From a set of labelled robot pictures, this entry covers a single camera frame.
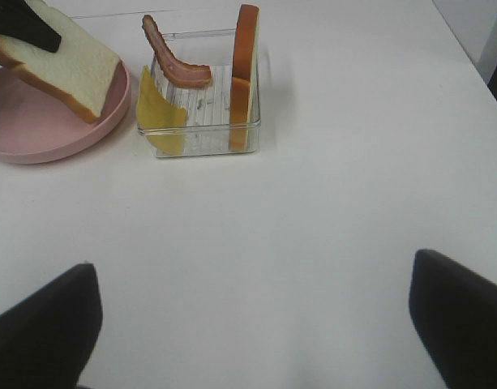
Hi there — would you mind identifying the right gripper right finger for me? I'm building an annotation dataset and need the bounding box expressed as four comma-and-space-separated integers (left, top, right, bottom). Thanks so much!
409, 249, 497, 388

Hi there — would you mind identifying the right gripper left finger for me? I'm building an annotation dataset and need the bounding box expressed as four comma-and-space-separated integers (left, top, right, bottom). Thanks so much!
0, 263, 103, 388

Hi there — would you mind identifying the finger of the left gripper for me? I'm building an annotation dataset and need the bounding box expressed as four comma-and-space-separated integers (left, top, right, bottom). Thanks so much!
0, 0, 62, 53

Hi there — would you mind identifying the bread slice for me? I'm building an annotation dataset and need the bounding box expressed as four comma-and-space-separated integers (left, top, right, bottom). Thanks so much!
0, 1, 120, 123
229, 4, 259, 152

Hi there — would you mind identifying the bacon strip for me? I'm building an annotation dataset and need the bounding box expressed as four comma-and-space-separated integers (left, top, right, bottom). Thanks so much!
142, 15, 212, 88

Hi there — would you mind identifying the pink round plate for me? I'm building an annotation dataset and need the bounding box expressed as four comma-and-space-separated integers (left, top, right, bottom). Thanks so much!
0, 63, 131, 164

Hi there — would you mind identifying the yellow cheese slice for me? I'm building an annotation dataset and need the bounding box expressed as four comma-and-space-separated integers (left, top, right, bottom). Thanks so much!
136, 66, 187, 156

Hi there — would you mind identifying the right clear plastic tray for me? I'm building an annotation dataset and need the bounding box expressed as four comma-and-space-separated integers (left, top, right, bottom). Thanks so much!
137, 29, 260, 158

